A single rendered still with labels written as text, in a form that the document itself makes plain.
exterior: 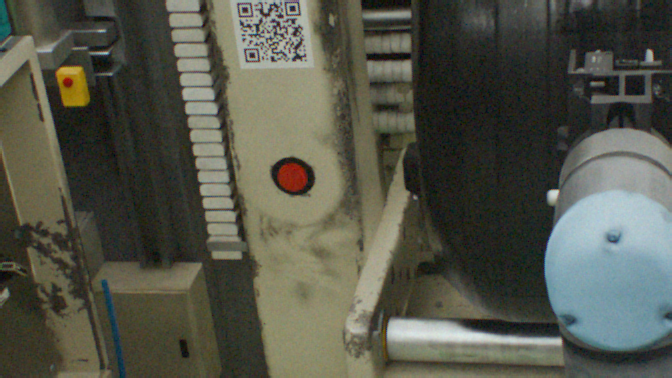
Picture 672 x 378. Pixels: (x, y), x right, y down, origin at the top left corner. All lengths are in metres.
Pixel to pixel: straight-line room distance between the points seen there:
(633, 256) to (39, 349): 0.78
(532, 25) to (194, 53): 0.40
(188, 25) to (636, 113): 0.59
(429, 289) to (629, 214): 0.90
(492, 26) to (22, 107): 0.45
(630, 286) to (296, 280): 0.74
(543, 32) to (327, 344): 0.53
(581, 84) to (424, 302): 0.70
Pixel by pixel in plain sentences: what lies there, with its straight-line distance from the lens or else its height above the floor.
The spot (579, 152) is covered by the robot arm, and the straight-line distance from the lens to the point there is 0.81.
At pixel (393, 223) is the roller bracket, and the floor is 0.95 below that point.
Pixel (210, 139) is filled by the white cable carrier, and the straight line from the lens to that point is 1.35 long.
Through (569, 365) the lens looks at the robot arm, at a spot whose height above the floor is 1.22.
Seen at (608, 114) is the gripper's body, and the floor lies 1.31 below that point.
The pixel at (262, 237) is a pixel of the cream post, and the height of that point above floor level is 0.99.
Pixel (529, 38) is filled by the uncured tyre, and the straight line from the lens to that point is 1.04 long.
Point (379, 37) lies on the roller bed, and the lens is 1.70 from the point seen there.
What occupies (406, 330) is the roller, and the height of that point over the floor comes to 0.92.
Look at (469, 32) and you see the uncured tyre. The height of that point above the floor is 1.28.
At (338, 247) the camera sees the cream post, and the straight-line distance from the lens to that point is 1.37.
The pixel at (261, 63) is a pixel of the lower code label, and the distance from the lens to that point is 1.28.
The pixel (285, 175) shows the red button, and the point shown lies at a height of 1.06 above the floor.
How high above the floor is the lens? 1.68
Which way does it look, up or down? 29 degrees down
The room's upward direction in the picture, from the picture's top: 7 degrees counter-clockwise
